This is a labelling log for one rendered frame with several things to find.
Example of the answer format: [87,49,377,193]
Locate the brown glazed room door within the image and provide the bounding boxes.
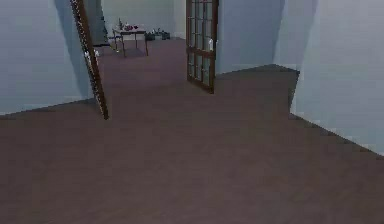
[185,0,220,95]
[69,0,110,121]

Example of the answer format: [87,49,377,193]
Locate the dark low box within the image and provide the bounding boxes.
[144,28,171,42]

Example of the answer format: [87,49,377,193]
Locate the pale table with dark legs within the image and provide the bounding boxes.
[112,25,150,58]

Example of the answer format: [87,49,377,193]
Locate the dark chair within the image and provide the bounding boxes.
[108,27,122,53]

